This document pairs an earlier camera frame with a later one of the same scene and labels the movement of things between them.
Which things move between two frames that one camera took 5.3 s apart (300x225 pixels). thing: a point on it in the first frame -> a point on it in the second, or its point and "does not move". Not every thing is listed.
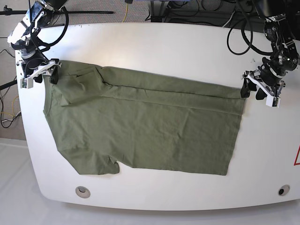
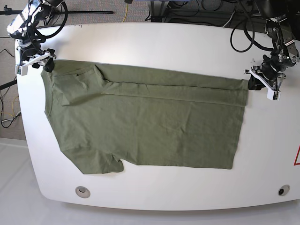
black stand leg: (8, 84) does not move
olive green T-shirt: (146, 121) does not move
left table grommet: (83, 192) does not move
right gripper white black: (50, 68) -> (26, 57)
